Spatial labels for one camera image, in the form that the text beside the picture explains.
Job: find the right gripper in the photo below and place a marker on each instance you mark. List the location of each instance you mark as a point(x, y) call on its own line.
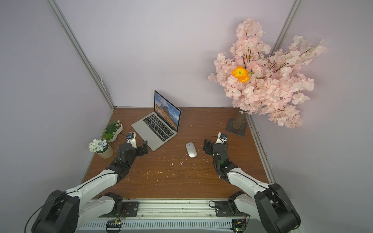
point(210, 147)

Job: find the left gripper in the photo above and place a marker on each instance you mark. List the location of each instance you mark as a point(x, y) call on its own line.
point(140, 149)

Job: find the white wireless mouse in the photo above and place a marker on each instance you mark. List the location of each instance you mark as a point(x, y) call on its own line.
point(191, 150)

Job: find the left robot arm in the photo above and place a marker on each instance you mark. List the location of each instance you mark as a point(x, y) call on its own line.
point(66, 211)

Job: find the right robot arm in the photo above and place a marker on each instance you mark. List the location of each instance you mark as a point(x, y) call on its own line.
point(268, 203)

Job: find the silver open laptop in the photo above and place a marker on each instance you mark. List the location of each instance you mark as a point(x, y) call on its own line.
point(161, 125)

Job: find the dark square tree base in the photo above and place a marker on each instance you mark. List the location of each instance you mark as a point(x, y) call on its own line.
point(241, 131)

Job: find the green plant white pot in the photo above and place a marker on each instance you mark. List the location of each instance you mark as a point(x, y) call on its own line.
point(112, 130)

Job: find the white flowers beige pot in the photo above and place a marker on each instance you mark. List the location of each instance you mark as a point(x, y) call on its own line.
point(101, 147)

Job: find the orange artificial flower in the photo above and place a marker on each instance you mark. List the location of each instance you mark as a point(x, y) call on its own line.
point(241, 74)

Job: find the right controller board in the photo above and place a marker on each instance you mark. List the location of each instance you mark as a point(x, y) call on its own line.
point(239, 225)

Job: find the controller board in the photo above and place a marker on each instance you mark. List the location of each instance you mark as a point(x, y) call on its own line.
point(113, 226)
point(239, 225)

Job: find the left controller board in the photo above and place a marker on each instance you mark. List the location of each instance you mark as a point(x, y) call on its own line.
point(113, 226)

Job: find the pink blossom artificial tree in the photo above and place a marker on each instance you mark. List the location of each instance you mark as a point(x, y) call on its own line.
point(276, 85)

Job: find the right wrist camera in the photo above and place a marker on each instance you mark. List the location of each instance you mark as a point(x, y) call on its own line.
point(221, 138)

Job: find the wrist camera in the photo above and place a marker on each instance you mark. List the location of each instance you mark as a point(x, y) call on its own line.
point(221, 138)
point(131, 138)

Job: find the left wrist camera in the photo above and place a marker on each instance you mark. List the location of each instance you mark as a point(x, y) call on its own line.
point(131, 138)

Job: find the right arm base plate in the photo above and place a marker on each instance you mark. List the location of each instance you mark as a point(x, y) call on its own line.
point(225, 209)

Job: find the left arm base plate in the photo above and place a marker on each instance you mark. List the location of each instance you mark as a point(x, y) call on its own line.
point(128, 209)

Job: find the aluminium rail frame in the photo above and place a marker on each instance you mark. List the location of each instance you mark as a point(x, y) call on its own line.
point(154, 209)

